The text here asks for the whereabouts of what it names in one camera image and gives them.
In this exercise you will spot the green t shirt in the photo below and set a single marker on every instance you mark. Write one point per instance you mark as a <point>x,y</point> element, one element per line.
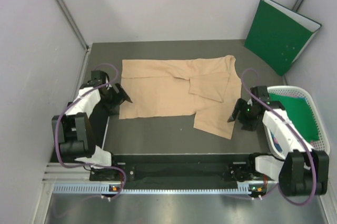
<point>300,114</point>

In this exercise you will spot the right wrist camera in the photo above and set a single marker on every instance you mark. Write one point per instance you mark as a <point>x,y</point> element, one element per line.
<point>261,93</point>

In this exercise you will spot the green ring binder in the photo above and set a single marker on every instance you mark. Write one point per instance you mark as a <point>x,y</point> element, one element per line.
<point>278,35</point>

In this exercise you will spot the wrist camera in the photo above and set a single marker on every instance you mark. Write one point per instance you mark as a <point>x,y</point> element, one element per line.
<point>99,77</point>
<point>261,93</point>

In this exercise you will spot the beige t shirt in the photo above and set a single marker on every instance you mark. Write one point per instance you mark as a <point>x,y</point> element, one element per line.
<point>208,89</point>

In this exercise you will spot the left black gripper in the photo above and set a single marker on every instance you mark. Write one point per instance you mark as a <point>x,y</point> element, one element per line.
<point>119,97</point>

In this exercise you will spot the slotted grey cable duct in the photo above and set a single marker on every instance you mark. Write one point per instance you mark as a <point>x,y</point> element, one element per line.
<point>110,189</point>

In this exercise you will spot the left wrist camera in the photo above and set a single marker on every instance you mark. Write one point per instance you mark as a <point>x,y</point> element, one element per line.
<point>99,77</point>

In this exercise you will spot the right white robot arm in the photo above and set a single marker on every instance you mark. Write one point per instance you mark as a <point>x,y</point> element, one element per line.
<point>301,171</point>

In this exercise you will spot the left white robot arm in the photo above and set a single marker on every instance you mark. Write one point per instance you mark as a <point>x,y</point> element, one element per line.
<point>79,134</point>

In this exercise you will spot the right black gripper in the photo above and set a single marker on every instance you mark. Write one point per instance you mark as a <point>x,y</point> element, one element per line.
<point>248,125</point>

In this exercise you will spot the white perforated laundry basket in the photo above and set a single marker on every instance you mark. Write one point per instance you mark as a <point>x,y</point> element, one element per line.
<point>322,144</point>

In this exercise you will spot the blue pink t shirt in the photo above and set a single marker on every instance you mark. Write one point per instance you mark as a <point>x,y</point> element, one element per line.
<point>276,141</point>

